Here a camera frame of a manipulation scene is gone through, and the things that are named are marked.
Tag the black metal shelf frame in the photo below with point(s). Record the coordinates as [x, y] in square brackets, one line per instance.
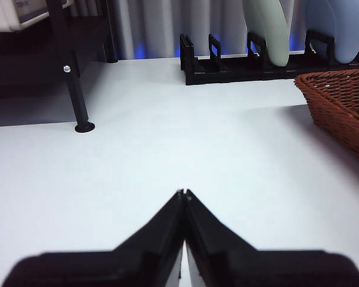
[74, 89]

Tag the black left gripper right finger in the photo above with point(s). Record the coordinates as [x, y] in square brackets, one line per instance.
[257, 269]

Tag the brown wicker basket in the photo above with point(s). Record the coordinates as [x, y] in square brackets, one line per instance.
[332, 104]

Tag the grey pleated curtain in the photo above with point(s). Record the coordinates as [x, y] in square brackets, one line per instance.
[167, 18]

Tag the blue glowing light strip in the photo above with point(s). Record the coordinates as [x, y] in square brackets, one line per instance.
[140, 52]

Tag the light blue plate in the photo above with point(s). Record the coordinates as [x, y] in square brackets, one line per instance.
[338, 30]

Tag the black dish rack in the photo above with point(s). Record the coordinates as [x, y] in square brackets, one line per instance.
[227, 74]

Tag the white toaster oven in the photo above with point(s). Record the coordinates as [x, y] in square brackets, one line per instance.
[6, 12]

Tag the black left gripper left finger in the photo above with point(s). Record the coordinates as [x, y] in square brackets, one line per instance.
[107, 269]

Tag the pale green plate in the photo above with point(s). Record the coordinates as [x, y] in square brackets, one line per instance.
[272, 33]

